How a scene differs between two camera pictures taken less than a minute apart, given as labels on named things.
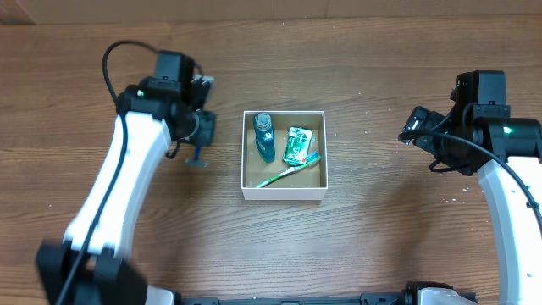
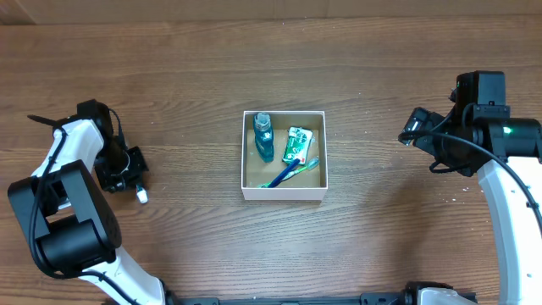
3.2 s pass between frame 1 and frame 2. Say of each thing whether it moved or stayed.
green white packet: stayed
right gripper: stayed
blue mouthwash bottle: stayed
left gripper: moved
